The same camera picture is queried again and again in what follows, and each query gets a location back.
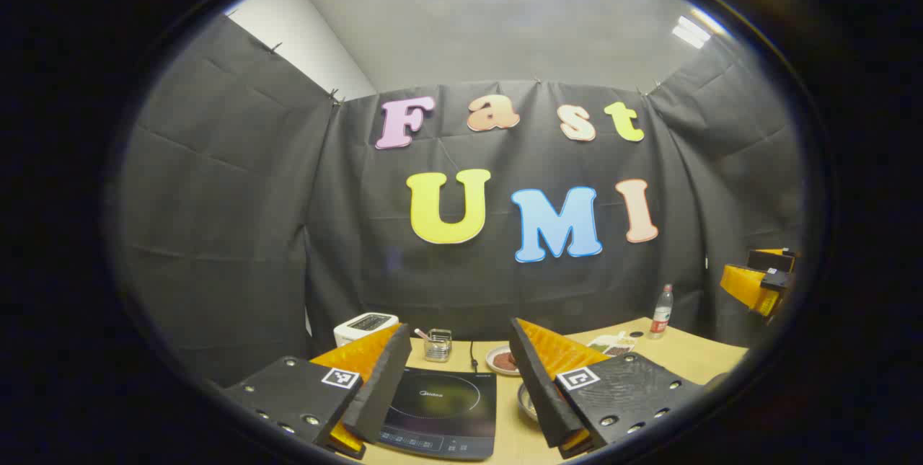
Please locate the white toaster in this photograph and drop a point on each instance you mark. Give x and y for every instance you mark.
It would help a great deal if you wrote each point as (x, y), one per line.
(360, 328)

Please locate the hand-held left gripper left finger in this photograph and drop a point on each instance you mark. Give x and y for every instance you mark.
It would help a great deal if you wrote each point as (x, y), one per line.
(382, 386)

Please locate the black induction cooktop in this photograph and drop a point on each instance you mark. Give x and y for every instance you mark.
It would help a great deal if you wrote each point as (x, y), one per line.
(447, 407)

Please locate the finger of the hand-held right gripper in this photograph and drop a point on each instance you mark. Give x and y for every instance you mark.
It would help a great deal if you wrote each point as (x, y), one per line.
(743, 285)

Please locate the white divided dish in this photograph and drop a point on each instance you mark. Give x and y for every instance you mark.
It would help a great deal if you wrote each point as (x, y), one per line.
(613, 344)

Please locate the plastic water bottle red label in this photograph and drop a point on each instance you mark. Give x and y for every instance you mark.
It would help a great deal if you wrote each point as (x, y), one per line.
(660, 317)

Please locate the small ceiling light panel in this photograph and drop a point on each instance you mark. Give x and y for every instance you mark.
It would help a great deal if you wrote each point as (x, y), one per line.
(694, 30)

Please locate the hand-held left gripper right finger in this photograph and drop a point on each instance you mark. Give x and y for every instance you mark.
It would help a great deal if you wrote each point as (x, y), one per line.
(541, 393)

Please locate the white round plate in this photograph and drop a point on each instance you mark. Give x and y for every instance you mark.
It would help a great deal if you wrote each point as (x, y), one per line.
(494, 368)

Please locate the red meat slice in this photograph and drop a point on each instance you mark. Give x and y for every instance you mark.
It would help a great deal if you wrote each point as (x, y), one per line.
(506, 360)

